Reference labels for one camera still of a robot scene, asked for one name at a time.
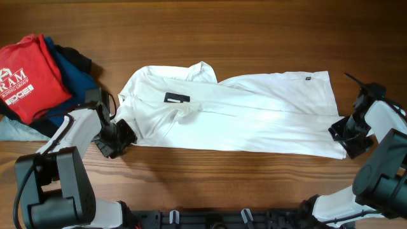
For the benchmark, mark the white t-shirt black print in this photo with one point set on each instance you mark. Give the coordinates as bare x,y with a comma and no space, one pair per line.
188,107

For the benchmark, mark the red folded t-shirt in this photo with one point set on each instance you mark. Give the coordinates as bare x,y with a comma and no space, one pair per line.
31,81

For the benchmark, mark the light blue denim garment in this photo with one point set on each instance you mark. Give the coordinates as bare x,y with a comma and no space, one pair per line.
12,130

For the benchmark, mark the blue folded t-shirt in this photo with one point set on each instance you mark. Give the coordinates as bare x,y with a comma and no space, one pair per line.
75,71

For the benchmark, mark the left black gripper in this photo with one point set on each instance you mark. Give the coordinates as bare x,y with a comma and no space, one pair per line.
117,138

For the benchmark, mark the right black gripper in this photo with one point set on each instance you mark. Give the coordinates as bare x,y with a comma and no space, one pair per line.
346,134

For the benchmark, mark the black folded garment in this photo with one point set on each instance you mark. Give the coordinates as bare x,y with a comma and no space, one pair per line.
45,127

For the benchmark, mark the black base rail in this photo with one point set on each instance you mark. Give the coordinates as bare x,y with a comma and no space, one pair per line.
244,219

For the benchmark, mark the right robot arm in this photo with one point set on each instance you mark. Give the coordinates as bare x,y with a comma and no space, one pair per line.
378,190

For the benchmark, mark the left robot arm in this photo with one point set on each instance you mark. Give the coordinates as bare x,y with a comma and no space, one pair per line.
53,188

